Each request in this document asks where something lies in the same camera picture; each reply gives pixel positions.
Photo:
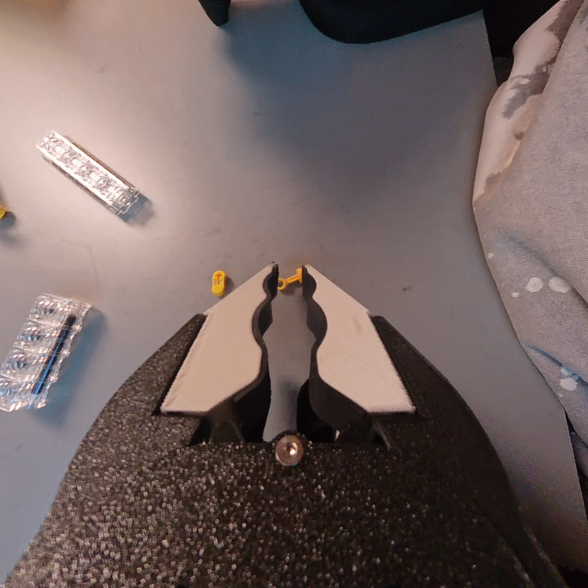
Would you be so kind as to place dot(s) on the clear toy brick dark rod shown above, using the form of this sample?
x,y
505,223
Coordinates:
x,y
32,349

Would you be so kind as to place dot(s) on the yellow toy piston with rod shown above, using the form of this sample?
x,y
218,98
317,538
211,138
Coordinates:
x,y
300,275

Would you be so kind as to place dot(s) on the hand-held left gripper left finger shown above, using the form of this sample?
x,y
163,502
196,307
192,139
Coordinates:
x,y
220,358

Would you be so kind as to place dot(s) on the clear toy brick grey rod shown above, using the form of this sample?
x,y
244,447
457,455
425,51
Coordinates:
x,y
87,174

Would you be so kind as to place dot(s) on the grey desk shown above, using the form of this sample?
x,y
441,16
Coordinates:
x,y
321,160

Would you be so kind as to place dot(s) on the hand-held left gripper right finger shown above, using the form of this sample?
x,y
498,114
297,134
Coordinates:
x,y
363,363

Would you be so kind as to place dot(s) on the yellow toy crank piece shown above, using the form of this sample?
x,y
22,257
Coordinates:
x,y
218,285

